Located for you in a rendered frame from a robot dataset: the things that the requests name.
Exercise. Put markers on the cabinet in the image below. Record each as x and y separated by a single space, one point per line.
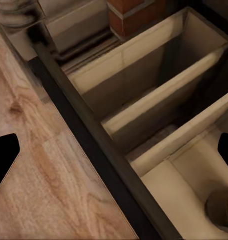
178 67

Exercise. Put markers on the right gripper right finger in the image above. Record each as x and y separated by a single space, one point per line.
223 146

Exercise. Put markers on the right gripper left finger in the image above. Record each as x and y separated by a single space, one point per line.
9 149

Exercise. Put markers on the pillar candle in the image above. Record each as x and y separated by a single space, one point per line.
217 208

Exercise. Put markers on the wood fireplace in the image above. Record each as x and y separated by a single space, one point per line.
75 32

